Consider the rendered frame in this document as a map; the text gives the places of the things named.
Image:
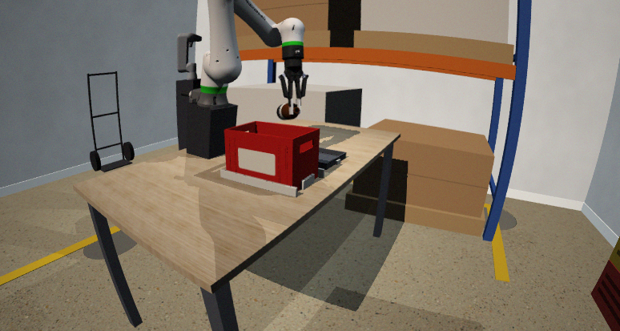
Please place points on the red divided crate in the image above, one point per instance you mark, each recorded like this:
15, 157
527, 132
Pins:
271, 156

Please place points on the brown glass bottle with white label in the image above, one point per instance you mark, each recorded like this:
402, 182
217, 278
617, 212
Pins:
283, 111

